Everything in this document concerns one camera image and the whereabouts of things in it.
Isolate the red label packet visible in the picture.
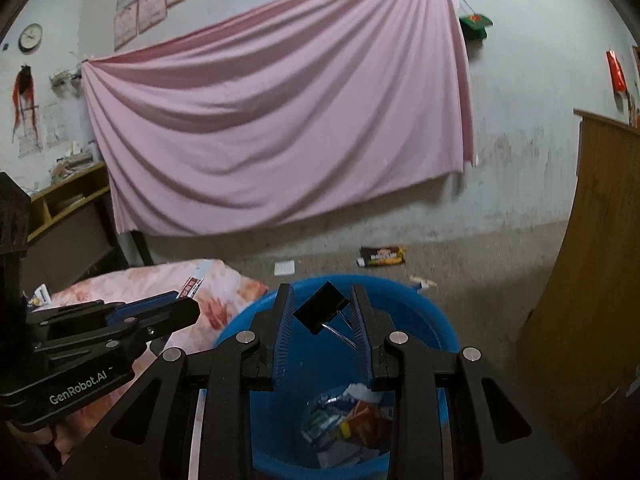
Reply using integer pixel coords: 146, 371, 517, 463
177, 272, 208, 301

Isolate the red envelope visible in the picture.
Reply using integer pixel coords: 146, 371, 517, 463
606, 50, 627, 93

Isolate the red hanging decoration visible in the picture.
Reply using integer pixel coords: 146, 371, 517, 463
12, 65, 36, 133

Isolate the green hat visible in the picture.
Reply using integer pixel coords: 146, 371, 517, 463
459, 12, 493, 41

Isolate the wire wall rack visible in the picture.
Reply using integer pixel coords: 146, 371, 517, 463
49, 67, 83, 86

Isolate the pink hanging sheet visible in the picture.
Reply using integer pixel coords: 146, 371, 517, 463
81, 0, 476, 237

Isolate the stack of papers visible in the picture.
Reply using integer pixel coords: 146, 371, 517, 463
50, 142, 101, 181

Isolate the group of wall certificates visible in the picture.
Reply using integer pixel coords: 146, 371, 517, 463
114, 0, 268, 51

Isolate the pile of wrappers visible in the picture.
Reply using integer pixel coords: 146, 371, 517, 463
300, 382, 396, 471

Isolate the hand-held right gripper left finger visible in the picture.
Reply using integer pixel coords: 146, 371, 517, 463
57, 282, 293, 480

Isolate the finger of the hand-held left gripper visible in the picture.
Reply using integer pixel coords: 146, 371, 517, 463
102, 298, 201, 350
27, 290, 182, 331

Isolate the black binder clip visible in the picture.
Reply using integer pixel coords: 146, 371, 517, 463
293, 281, 358, 348

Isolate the faded wall paper sheet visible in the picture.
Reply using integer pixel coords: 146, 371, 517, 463
17, 102, 61, 158

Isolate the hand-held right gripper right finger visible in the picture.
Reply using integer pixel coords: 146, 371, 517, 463
349, 284, 576, 480

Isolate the floral pink blanket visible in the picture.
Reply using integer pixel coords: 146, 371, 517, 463
30, 259, 268, 461

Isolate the round wall clock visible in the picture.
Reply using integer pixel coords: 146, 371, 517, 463
18, 23, 43, 53

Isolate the black bed frame leg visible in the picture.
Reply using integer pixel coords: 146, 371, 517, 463
131, 230, 153, 266

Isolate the wooden shelf headboard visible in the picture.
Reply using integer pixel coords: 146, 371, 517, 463
27, 162, 111, 241

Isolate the blue plastic bucket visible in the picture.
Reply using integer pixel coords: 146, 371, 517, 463
212, 274, 461, 480

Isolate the black snack packet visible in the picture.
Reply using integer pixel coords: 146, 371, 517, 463
360, 245, 407, 268

